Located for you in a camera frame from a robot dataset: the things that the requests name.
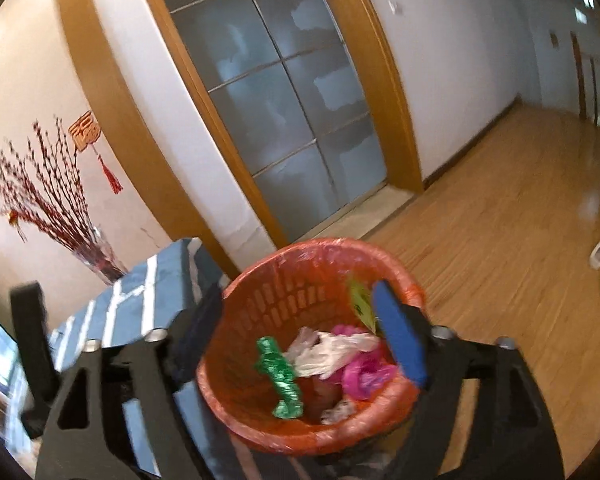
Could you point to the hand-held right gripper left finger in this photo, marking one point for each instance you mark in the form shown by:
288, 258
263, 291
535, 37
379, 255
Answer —
200, 330

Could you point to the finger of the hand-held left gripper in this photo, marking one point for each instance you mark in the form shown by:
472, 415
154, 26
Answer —
30, 320

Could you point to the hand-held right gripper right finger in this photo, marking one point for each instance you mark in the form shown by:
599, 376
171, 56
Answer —
400, 340

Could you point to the orange basket with liner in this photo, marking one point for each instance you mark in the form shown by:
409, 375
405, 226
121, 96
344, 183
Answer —
240, 320

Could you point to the magenta plastic bag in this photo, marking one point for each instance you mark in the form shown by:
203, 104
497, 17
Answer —
362, 375

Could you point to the olive green wrapper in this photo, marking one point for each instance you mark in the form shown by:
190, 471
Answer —
362, 305

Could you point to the white plastic bag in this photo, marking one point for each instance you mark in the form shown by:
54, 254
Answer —
325, 355

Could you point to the shiny green twisted wrapper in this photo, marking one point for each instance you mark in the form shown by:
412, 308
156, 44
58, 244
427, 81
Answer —
280, 375

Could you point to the clear plastic bag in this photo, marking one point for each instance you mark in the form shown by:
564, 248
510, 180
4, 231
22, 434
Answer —
337, 410

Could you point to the blue white striped tablecloth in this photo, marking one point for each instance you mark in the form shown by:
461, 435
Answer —
130, 300

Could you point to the clear glass vase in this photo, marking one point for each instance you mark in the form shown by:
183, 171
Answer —
105, 260

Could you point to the red berry branches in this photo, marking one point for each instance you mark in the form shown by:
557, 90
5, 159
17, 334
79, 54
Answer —
55, 200

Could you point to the red hanging knot ornament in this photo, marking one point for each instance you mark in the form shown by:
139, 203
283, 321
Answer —
85, 130

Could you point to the frosted glass sliding door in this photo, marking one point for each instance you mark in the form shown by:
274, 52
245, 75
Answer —
280, 110

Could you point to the brown wooden door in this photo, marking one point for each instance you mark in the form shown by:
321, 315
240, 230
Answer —
587, 90

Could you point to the yellow wooden door frame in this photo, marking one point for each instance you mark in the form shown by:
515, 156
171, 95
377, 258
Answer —
395, 110

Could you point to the yellow wooden wall trim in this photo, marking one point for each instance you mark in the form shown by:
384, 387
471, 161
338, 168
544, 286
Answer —
105, 85

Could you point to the small white wall switch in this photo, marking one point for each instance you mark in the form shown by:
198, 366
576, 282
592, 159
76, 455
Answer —
394, 6

